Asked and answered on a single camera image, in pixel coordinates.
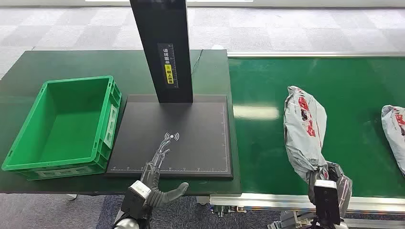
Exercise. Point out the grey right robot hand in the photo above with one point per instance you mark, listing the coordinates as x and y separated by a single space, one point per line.
345 189

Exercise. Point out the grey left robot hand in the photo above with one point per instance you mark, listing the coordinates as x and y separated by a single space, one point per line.
155 186

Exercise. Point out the grey red-print courier package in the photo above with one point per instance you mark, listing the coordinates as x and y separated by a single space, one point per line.
395 129
303 132

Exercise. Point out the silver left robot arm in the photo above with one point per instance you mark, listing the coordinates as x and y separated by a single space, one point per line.
126 224

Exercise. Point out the black inbound scanner machine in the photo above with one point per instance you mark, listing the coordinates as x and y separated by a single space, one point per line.
196 132

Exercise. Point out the conveyor terminal block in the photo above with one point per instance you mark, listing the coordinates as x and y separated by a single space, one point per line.
227 210

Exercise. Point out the green conveyor belt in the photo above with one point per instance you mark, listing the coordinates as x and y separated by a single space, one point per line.
348 82

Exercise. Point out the green plastic crate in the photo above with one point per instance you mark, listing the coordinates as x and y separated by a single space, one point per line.
72 126

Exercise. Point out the dark green table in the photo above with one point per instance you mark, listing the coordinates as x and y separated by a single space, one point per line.
79 63

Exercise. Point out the small white round object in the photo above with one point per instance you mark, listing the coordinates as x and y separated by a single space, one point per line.
217 47

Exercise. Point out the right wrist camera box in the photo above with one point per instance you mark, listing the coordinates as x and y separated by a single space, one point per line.
326 200

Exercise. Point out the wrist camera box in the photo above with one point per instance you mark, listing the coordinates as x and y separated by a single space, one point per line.
326 200
136 197

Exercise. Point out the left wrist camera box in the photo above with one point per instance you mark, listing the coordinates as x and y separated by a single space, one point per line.
136 197

